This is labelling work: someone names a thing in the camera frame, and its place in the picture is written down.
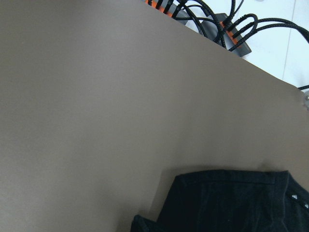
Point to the black printed t-shirt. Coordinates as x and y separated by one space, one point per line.
231 201

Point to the red power strip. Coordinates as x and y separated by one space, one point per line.
169 8
211 32

